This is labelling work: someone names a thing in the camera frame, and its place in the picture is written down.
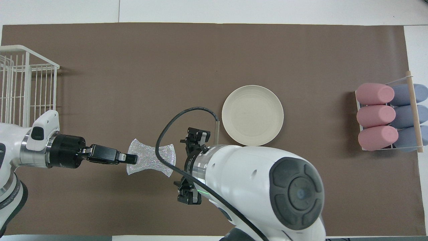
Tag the wooden cup rack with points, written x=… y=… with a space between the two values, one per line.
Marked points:
x=414 y=110

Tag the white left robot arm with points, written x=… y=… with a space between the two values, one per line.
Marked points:
x=13 y=144

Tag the cream round plate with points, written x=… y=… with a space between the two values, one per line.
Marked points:
x=252 y=115

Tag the silver glitter sponge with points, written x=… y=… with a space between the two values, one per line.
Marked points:
x=147 y=157

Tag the blue plastic cup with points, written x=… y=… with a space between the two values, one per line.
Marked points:
x=406 y=139
x=403 y=95
x=404 y=117

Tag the pink plastic cup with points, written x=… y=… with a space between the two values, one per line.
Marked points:
x=378 y=138
x=376 y=116
x=374 y=93

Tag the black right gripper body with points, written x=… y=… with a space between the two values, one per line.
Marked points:
x=189 y=164

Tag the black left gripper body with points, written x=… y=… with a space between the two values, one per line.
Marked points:
x=67 y=150

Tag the brown paper table mat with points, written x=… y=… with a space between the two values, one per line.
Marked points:
x=167 y=67

